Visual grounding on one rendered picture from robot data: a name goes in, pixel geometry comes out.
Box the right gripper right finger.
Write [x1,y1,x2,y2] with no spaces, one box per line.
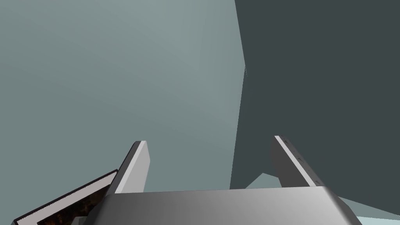
[270,135,326,188]

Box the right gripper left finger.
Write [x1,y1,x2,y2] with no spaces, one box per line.
[105,140,151,196]

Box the black framed wall picture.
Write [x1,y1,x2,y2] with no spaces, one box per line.
[12,169,119,225]

